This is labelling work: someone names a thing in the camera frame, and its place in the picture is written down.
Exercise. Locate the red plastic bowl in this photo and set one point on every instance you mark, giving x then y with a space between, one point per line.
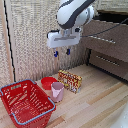
48 82

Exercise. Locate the brown wooden drawer cabinet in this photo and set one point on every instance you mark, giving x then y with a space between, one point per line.
107 42

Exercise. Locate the red shopping basket blue rim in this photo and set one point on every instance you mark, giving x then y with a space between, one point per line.
26 102

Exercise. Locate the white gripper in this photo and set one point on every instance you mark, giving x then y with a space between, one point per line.
63 38

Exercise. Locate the yellow red cereal bar box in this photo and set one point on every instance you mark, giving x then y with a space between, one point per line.
70 81

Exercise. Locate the pink plastic cup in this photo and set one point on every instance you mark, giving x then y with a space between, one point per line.
57 91

